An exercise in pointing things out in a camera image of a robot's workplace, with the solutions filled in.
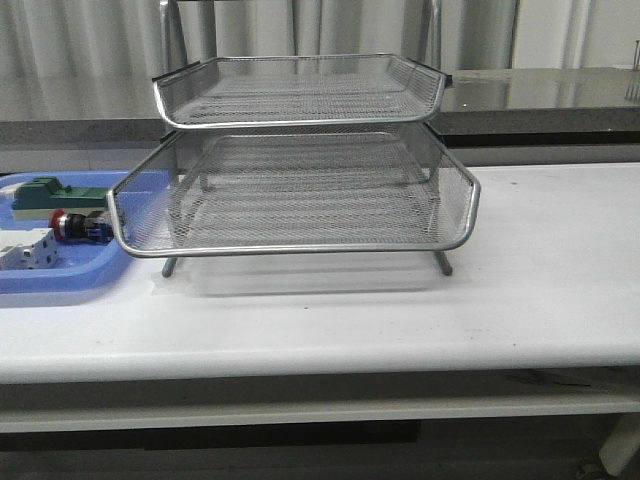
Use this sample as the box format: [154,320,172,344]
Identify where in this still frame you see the mesh tray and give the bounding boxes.
[108,124,481,258]
[153,53,452,130]

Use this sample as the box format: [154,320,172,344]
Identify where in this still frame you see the red emergency stop button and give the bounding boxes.
[49,209,114,244]

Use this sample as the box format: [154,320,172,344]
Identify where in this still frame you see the blue plastic tray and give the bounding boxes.
[1,170,168,307]

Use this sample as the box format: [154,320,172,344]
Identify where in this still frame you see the grey stone counter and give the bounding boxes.
[1,68,639,148]

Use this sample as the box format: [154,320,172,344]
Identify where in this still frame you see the green terminal block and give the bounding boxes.
[12,176,108,220]

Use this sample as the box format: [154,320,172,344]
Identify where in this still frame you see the white circuit breaker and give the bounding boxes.
[1,228,59,271]

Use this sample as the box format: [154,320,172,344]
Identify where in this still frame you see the white table leg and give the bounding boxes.
[599,413,639,476]

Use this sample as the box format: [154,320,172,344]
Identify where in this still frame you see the grey metal rack frame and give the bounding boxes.
[158,0,454,279]

